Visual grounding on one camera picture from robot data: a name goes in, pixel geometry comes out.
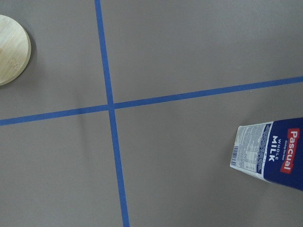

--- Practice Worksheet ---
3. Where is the blue Pascual milk carton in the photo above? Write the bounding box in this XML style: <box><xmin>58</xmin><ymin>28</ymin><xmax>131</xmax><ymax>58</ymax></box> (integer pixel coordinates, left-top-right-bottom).
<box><xmin>230</xmin><ymin>118</ymin><xmax>303</xmax><ymax>190</ymax></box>

